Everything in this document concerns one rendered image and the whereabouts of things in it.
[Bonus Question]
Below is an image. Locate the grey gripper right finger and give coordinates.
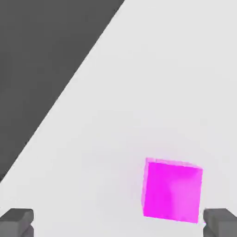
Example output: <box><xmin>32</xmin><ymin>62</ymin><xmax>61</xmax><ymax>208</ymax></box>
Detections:
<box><xmin>203</xmin><ymin>208</ymin><xmax>237</xmax><ymax>237</ymax></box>

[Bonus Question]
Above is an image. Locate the small magenta cube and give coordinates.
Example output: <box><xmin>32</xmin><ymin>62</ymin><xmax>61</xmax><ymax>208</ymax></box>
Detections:
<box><xmin>141</xmin><ymin>157</ymin><xmax>204</xmax><ymax>224</ymax></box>

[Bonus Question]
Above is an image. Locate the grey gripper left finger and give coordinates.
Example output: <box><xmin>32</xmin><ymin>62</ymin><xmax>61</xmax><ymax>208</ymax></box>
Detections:
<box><xmin>0</xmin><ymin>208</ymin><xmax>35</xmax><ymax>237</ymax></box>

